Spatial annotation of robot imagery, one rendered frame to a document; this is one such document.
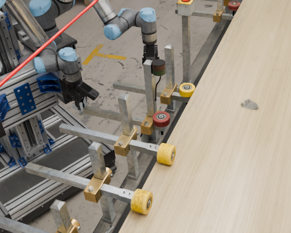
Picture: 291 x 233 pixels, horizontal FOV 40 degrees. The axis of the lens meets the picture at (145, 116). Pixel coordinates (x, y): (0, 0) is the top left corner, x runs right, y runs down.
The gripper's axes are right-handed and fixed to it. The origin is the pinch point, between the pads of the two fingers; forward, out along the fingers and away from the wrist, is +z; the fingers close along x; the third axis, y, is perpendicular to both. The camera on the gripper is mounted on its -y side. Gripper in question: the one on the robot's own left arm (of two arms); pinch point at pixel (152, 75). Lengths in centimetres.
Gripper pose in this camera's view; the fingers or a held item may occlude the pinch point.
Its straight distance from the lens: 211.4
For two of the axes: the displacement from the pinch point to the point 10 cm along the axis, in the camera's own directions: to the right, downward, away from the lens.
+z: 0.7, 7.7, 6.4
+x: -10.0, 0.4, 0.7
